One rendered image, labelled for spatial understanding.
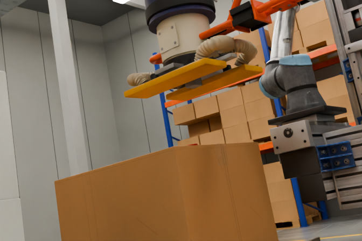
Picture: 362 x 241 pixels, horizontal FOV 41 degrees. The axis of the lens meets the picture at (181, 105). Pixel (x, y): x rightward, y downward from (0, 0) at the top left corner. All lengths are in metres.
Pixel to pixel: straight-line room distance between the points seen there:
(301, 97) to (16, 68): 10.70
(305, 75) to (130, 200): 0.81
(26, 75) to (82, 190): 10.70
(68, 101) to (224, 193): 3.37
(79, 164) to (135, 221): 3.16
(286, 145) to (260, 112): 7.80
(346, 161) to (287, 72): 0.39
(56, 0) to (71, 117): 1.19
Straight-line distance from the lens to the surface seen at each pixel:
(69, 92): 4.69
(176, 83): 1.46
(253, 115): 9.56
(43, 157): 11.95
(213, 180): 1.39
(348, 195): 1.75
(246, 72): 1.50
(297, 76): 1.84
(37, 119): 12.10
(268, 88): 1.97
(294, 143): 1.67
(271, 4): 1.36
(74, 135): 4.60
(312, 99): 1.82
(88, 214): 1.62
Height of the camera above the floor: 0.80
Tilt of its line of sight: 11 degrees up
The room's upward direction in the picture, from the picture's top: 10 degrees counter-clockwise
